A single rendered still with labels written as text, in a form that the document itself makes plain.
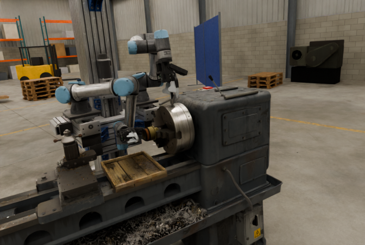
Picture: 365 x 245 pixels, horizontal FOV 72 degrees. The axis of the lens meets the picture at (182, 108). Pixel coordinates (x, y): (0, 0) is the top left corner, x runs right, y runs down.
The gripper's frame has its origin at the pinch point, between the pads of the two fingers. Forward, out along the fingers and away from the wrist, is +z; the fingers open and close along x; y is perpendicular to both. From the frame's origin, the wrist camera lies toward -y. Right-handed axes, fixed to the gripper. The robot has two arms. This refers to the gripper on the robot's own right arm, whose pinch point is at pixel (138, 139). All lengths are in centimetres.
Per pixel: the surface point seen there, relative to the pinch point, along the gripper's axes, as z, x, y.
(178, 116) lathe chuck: 8.3, 11.0, -23.9
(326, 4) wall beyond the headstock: -470, 174, -940
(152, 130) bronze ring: -0.3, 3.3, -10.0
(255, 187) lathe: 17, -51, -78
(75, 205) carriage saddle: 19.6, -17.1, 39.7
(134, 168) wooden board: -3.1, -19.1, 2.9
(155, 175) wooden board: 14.7, -17.8, -2.8
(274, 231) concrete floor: 10, -108, -108
